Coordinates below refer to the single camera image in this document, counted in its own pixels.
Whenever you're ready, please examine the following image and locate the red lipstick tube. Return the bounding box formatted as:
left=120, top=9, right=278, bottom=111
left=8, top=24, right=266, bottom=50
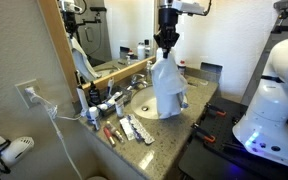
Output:
left=102, top=126, right=117, bottom=148

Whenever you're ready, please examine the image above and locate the white blue toothbrush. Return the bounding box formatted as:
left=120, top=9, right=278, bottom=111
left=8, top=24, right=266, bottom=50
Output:
left=106, top=77, right=116, bottom=99

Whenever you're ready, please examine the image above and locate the white hair dryer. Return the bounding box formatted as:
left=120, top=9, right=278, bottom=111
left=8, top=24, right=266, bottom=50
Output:
left=0, top=129, right=36, bottom=180

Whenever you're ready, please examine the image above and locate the black orange clamp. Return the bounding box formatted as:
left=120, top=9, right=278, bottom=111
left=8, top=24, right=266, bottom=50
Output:
left=204, top=102, right=228, bottom=118
left=191, top=123, right=217, bottom=144

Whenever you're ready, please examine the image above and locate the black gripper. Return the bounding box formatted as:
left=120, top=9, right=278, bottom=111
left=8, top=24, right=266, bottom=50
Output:
left=153, top=7, right=181, bottom=59

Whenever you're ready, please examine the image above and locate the white blue deodorant stick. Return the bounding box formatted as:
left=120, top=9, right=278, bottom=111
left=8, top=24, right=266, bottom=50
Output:
left=85, top=106, right=102, bottom=132

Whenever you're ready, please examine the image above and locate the white towel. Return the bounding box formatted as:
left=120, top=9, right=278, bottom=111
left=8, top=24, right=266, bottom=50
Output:
left=150, top=51, right=189, bottom=120

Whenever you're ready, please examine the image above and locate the shaving can red cap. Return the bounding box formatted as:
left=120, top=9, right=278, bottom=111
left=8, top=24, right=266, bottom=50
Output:
left=177, top=60, right=187, bottom=78

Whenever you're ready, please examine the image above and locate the dark box on backsplash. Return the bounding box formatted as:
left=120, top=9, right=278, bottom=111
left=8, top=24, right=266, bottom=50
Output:
left=199, top=61, right=224, bottom=75

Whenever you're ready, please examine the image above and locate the brown cosmetic tube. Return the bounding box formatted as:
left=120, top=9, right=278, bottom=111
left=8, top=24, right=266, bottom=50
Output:
left=105, top=120, right=126, bottom=144

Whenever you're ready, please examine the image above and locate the white wall outlet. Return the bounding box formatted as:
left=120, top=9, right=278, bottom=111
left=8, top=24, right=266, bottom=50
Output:
left=14, top=78, right=43, bottom=110

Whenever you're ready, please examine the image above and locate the white toothpaste tube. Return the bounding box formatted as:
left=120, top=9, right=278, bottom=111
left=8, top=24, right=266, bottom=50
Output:
left=97, top=91, right=123, bottom=111

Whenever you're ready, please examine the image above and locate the wood framed mirror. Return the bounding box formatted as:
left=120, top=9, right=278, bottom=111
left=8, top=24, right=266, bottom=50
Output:
left=37, top=0, right=165, bottom=103

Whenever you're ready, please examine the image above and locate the white plug with cable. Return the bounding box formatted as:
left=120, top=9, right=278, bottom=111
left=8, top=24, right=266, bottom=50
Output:
left=24, top=86, right=85, bottom=180

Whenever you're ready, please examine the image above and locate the long silver blister pack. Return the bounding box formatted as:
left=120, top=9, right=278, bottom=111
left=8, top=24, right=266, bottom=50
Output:
left=127, top=113, right=156, bottom=146

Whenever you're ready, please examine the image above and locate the black pump bottle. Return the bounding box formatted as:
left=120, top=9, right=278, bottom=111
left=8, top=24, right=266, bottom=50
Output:
left=88, top=80, right=102, bottom=106

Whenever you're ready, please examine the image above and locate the chrome faucet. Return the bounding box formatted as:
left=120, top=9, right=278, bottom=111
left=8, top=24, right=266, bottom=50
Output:
left=126, top=73, right=149, bottom=92

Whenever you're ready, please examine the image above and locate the dark razor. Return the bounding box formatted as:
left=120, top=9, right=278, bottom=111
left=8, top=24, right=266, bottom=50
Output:
left=186, top=80, right=200, bottom=88

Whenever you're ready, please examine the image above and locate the black camera on tripod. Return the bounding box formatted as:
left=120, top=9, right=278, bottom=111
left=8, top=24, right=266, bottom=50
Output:
left=271, top=0, right=288, bottom=34

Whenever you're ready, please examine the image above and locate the white oval sink basin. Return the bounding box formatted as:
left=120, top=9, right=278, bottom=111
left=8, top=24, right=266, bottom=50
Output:
left=130, top=84, right=189, bottom=120

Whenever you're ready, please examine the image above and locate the white electric toothbrush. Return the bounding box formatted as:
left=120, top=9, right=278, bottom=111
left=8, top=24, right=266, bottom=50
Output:
left=75, top=84, right=90, bottom=118

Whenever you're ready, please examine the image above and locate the black toiletry tray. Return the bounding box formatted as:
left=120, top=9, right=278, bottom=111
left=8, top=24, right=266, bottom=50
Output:
left=93, top=85, right=134, bottom=118

